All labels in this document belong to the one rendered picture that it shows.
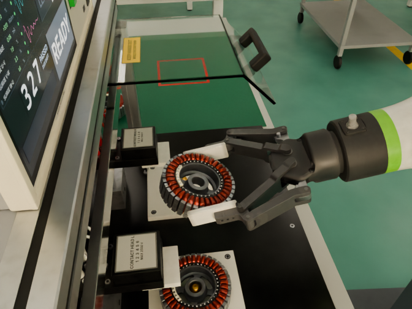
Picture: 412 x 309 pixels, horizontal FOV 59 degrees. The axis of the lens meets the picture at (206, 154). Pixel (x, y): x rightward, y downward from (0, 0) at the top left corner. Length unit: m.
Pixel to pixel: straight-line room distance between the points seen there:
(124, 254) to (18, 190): 0.24
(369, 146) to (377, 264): 1.22
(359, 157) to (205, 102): 0.62
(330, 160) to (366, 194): 1.45
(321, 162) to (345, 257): 1.19
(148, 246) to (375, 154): 0.33
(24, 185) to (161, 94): 0.84
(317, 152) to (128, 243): 0.29
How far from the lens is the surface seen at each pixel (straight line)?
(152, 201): 0.74
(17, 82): 0.31
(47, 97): 0.37
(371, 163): 0.54
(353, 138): 0.52
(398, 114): 0.55
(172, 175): 0.53
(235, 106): 1.05
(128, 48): 0.65
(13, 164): 0.29
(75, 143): 0.37
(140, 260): 0.50
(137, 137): 0.67
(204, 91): 1.11
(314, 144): 0.52
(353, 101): 2.61
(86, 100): 0.43
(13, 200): 0.31
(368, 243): 1.77
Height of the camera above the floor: 1.34
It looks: 42 degrees down
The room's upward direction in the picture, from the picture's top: straight up
